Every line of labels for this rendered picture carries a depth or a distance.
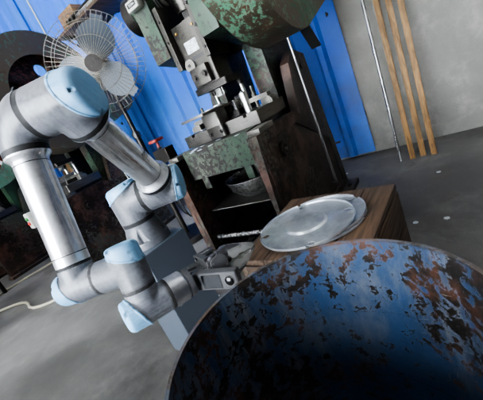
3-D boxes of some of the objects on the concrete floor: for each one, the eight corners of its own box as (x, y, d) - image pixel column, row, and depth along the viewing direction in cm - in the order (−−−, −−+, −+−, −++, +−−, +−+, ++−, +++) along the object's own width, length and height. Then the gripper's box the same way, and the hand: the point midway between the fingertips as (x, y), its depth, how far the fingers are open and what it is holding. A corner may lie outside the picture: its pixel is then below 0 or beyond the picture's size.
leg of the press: (319, 268, 135) (237, 58, 110) (295, 269, 142) (213, 71, 116) (359, 181, 205) (314, 40, 179) (341, 184, 212) (296, 48, 186)
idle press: (12, 286, 319) (-109, 124, 270) (-23, 289, 373) (-129, 154, 324) (121, 213, 440) (52, 93, 390) (83, 224, 494) (17, 118, 444)
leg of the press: (225, 271, 167) (144, 109, 141) (209, 272, 173) (129, 117, 148) (287, 195, 236) (241, 76, 211) (274, 198, 243) (227, 83, 217)
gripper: (171, 263, 79) (236, 228, 90) (183, 294, 81) (245, 255, 92) (184, 270, 72) (253, 230, 83) (198, 304, 74) (264, 260, 85)
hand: (252, 247), depth 85 cm, fingers closed
